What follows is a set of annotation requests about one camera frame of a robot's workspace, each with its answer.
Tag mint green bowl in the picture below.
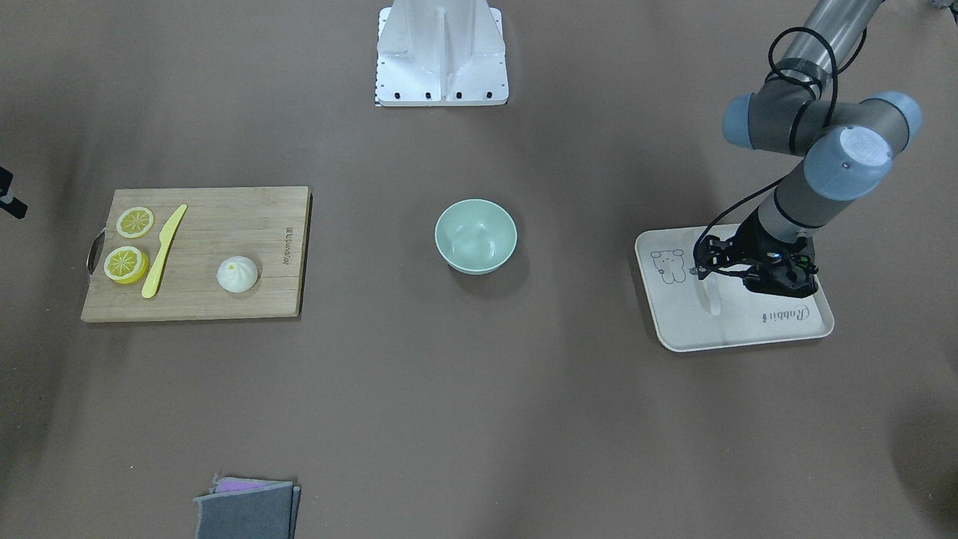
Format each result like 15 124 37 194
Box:
434 198 518 275

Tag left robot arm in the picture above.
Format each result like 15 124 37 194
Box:
694 1 923 298

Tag beige rabbit tray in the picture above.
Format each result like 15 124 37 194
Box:
634 226 835 353

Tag lemon slice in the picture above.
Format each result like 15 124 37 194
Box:
115 206 155 239
103 246 150 285

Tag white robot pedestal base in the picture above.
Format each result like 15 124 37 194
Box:
374 1 510 107

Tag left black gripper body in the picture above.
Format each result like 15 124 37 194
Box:
738 222 819 297

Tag black camera cable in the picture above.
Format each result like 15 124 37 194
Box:
692 27 869 259

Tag upper lemon slice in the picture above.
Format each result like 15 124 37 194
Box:
115 206 155 239

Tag folded grey cloth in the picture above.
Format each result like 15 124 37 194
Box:
194 475 301 538

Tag bamboo cutting board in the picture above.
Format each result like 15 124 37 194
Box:
81 186 311 322

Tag white steamed bun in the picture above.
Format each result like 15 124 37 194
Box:
216 255 259 293

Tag lower lemon slice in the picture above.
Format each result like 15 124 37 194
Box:
103 246 150 285

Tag yellow plastic knife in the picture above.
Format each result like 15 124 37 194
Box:
141 204 189 298

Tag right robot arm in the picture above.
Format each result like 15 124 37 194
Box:
0 167 28 219

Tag white ceramic spoon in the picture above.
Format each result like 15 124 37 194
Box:
697 262 722 317

